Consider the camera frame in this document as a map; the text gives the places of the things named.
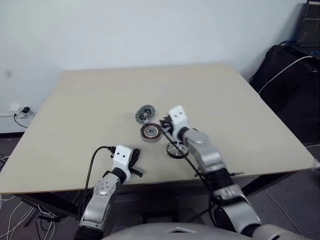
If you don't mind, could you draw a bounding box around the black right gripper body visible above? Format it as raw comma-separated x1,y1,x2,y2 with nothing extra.
165,119,176,138

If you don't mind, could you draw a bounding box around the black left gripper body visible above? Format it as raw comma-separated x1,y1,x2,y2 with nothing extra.
127,156,138,175

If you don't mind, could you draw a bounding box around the silver round motor lid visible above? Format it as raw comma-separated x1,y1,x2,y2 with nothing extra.
134,105,157,125

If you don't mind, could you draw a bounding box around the motor housing with copper windings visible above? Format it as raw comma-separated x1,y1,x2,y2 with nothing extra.
139,122,164,143

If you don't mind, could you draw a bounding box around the black rimmed spoked rotor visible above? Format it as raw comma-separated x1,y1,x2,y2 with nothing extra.
165,140,189,159

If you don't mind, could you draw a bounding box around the silver robot torso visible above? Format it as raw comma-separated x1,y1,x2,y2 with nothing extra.
101,217,305,240

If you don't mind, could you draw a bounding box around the black bag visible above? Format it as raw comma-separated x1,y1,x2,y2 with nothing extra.
249,44,320,145

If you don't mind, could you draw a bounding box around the black laptop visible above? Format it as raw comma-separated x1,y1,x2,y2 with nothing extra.
297,0,320,57

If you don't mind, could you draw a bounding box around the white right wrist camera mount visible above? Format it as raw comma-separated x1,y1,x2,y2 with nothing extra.
168,105,189,138

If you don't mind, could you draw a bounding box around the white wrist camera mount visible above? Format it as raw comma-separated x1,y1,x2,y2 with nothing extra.
168,105,189,138
111,144,133,183

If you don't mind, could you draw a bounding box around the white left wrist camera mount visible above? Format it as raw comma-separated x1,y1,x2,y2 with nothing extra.
111,144,133,183

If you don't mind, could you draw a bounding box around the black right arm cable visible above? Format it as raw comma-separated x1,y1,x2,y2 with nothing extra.
161,132,218,226

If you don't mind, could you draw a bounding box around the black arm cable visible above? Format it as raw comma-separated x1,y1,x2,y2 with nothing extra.
83,145,116,208
161,132,218,226

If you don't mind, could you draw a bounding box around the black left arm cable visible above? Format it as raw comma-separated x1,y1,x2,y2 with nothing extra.
83,145,116,208

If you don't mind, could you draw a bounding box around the beige table with black frame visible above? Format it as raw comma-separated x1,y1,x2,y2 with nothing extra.
0,63,320,221

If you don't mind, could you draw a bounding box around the white floor cable bundle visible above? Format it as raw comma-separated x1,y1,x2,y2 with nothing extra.
0,154,83,240

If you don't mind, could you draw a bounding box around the black adapter cable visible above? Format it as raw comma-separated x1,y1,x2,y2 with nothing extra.
13,112,29,129

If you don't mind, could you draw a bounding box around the wall power outlet plug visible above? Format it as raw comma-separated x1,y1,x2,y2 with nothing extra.
8,101,36,119

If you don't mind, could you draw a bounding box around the white cable on bag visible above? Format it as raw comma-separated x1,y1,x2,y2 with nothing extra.
258,55,320,95

